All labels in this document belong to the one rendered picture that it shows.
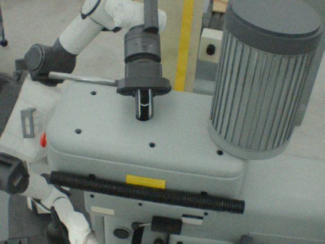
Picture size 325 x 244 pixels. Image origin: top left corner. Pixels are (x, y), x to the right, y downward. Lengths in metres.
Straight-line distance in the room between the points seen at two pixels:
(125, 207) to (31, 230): 1.43
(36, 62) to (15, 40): 3.63
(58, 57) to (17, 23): 3.97
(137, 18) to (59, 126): 0.32
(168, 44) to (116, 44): 2.00
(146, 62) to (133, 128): 0.15
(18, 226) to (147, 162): 1.63
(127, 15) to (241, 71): 0.35
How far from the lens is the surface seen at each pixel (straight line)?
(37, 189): 1.78
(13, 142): 1.62
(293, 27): 0.92
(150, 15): 1.15
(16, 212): 2.67
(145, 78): 1.11
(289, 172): 1.26
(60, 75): 1.26
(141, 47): 1.13
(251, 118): 0.99
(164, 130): 1.10
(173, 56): 3.08
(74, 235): 1.67
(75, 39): 1.51
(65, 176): 1.12
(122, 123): 1.12
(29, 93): 1.59
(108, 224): 1.33
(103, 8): 1.41
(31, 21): 5.52
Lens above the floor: 2.62
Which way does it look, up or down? 41 degrees down
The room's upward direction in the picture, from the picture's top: 5 degrees clockwise
